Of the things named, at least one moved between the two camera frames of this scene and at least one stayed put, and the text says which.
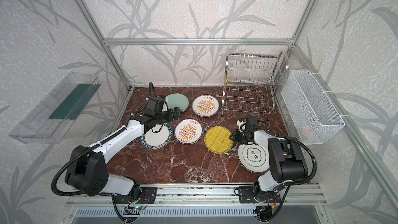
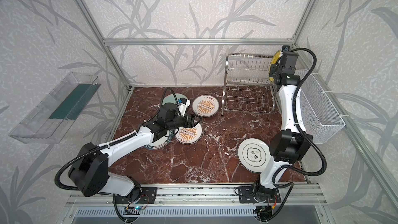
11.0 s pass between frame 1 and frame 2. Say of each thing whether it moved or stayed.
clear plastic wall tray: stayed
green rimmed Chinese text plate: stayed
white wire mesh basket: stayed
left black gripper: moved
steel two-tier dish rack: stayed
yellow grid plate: moved
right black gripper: moved
